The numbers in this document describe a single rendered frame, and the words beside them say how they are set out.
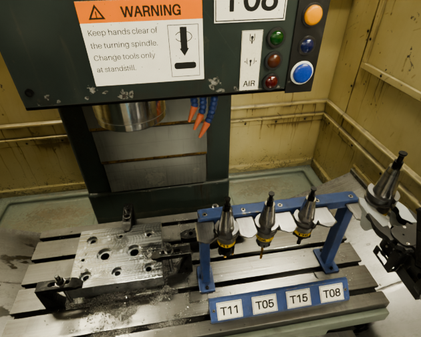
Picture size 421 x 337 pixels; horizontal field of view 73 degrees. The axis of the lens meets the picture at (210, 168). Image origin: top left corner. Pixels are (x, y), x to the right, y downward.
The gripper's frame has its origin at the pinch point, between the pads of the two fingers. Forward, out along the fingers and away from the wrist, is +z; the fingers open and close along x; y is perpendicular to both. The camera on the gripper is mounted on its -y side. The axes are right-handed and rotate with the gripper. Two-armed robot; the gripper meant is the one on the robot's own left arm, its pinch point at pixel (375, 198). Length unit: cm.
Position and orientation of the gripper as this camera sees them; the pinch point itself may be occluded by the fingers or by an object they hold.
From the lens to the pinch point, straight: 74.6
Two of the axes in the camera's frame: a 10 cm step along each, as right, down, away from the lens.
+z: -1.5, -6.3, 7.7
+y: 0.0, 7.7, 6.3
